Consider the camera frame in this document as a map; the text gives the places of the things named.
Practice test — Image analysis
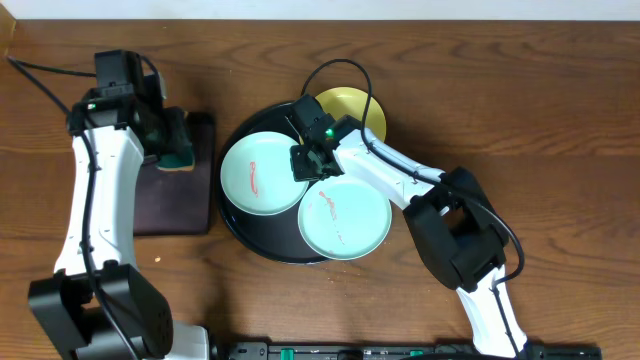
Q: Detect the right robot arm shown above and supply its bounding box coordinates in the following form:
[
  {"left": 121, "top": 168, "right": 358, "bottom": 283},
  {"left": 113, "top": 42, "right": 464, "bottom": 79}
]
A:
[{"left": 287, "top": 114, "right": 527, "bottom": 359}]

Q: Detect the green yellow sponge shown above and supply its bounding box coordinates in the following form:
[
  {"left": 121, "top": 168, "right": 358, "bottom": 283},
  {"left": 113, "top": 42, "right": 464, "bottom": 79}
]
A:
[{"left": 156, "top": 150, "right": 195, "bottom": 172}]

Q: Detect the round black tray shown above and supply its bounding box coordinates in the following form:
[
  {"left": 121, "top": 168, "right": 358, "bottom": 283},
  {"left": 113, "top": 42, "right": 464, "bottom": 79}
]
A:
[{"left": 216, "top": 103, "right": 329, "bottom": 264}]

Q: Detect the dark rectangular tray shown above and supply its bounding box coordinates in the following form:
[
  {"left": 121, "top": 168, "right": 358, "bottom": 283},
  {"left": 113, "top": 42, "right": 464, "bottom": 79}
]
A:
[{"left": 134, "top": 113, "right": 216, "bottom": 236}]

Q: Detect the yellow plate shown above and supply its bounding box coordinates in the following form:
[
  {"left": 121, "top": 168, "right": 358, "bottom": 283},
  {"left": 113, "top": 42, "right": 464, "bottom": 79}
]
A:
[{"left": 314, "top": 86, "right": 387, "bottom": 142}]

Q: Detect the mint plate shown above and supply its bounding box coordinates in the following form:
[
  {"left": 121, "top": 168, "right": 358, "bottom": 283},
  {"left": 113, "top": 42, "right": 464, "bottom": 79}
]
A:
[
  {"left": 220, "top": 131, "right": 309, "bottom": 216},
  {"left": 298, "top": 175, "right": 392, "bottom": 261}
]

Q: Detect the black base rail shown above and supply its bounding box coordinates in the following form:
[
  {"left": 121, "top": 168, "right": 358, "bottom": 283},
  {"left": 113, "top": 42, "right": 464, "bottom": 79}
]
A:
[{"left": 225, "top": 342, "right": 603, "bottom": 360}]

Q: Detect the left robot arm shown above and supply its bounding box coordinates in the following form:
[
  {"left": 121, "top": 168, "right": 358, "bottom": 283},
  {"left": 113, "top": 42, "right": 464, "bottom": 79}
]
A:
[{"left": 28, "top": 88, "right": 212, "bottom": 359}]

